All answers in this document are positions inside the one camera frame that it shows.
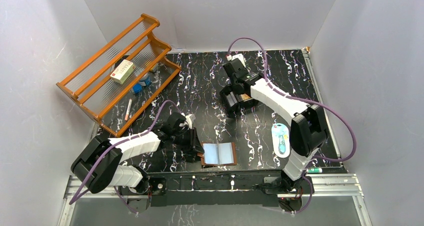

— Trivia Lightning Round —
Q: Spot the gold credit card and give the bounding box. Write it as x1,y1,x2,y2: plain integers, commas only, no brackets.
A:
240,94,251,101

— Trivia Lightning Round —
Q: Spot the black card tray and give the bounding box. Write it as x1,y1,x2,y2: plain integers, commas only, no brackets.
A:
219,84,259,118

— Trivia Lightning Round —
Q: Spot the brown leather card holder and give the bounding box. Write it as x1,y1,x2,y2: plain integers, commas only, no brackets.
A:
200,142,237,167

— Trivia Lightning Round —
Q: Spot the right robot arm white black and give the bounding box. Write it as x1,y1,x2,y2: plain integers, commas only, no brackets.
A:
219,54,329,194

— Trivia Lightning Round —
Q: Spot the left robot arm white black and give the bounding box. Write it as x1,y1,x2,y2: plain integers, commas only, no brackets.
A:
70,112,204,194

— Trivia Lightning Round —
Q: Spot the pink white pen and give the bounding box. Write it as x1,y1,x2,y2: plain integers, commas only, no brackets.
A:
124,99,133,121

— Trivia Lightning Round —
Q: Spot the blue small block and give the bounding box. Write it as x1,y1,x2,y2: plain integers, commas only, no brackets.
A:
132,83,143,94

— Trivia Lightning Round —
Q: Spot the blue small bottle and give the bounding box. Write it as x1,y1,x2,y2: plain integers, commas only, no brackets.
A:
138,72,152,87

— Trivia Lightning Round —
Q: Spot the orange wooden rack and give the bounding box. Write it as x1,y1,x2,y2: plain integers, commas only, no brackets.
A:
56,13,181,125

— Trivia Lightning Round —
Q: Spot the white red small box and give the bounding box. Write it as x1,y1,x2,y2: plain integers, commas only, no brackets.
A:
110,59,136,84

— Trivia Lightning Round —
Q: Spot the green white marker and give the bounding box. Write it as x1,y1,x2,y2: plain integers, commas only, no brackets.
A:
307,168,323,174

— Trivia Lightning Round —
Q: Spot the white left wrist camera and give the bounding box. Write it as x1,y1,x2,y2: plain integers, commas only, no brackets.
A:
185,114,196,129

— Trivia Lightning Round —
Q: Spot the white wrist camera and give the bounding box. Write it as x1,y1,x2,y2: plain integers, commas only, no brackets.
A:
226,53,246,67
185,114,196,129

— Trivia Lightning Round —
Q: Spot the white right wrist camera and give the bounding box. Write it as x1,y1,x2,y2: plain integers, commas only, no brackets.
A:
226,53,246,67

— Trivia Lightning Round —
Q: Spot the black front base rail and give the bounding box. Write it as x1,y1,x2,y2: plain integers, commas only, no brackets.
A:
151,170,284,207

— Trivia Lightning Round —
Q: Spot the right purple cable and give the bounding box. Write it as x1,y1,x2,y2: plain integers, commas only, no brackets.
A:
226,37,358,163

